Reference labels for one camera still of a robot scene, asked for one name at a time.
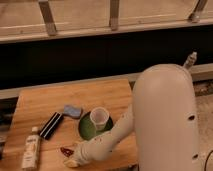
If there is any red chili pepper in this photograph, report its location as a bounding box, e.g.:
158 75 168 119
60 147 74 157

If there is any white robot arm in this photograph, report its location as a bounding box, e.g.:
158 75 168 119
64 64 201 171

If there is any white ceramic cup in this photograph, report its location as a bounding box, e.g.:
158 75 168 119
90 107 109 131

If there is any green plate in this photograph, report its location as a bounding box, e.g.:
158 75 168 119
78 112 113 140

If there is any white plastic bottle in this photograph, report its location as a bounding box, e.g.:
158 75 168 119
22 127 40 171

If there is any black striped box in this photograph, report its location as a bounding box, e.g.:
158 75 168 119
39 112 63 140

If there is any blue sponge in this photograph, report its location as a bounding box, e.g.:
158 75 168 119
63 105 82 119

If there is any clear bottle on ledge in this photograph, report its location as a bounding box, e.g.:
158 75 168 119
183 52 197 69

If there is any black cable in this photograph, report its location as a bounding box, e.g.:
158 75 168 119
204 149 213 171

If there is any left metal railing post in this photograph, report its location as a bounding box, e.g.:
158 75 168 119
38 0 57 36

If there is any metal railing post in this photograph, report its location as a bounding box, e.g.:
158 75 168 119
188 0 208 23
109 0 119 31
38 0 57 36

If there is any middle metal railing post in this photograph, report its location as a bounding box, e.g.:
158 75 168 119
109 0 119 31

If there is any right metal railing post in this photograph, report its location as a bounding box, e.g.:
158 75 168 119
188 0 208 23

